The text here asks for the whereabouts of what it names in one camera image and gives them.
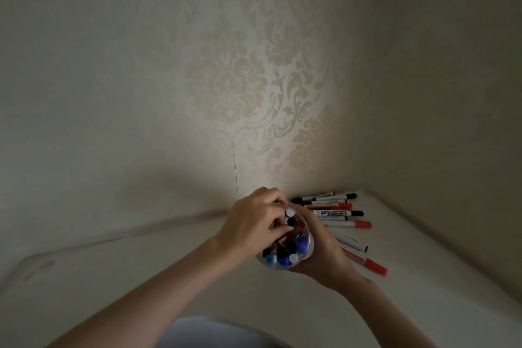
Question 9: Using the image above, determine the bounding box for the person's right hand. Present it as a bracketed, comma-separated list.
[285, 203, 364, 294]

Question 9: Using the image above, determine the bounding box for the person's left hand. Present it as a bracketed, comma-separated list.
[214, 187, 294, 259]

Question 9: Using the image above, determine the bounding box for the clear plastic jar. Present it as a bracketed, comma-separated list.
[254, 204, 315, 272]

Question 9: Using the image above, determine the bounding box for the black cap white marker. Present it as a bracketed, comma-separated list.
[334, 233, 369, 253]

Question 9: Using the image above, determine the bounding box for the bundle of assorted markers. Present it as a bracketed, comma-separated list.
[260, 209, 309, 269]

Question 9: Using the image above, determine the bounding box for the red cap white marker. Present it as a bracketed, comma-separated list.
[340, 247, 389, 277]

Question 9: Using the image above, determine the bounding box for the row of assorted markers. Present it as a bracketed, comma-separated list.
[290, 191, 372, 230]

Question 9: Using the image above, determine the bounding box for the person's right forearm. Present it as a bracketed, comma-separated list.
[334, 276, 439, 348]

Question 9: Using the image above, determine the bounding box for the person's left forearm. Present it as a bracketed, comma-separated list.
[47, 235, 233, 348]

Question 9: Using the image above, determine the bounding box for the person's pale shirt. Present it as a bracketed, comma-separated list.
[154, 315, 294, 348]

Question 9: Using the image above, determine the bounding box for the white table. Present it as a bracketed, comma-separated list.
[0, 185, 522, 348]

